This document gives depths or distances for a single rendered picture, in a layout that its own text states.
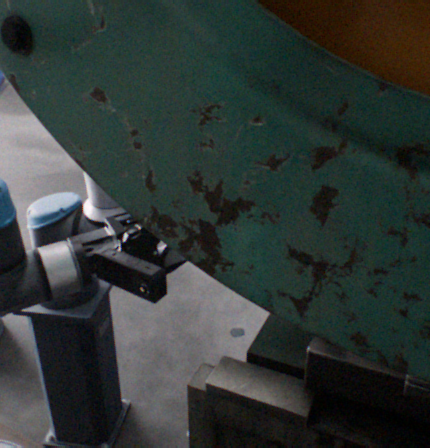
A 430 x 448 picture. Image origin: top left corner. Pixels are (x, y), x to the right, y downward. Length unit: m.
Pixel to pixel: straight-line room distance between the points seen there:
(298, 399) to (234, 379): 0.09
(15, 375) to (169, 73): 1.52
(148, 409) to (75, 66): 1.31
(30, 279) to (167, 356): 1.05
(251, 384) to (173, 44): 0.51
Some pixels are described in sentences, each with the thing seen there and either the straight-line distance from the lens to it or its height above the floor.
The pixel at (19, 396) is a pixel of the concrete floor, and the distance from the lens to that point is 1.68.
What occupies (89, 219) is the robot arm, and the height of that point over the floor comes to 0.67.
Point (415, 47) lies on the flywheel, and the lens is 0.33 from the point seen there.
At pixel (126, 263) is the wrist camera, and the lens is 0.70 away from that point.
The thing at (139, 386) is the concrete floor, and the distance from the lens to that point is 1.63.
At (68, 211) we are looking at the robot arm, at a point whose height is 0.67.
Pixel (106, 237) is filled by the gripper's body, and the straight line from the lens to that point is 0.78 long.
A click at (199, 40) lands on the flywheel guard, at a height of 1.10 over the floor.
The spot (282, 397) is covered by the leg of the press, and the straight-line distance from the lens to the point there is 0.70.
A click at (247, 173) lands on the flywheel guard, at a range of 0.30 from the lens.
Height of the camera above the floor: 1.14
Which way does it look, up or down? 27 degrees down
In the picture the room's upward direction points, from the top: straight up
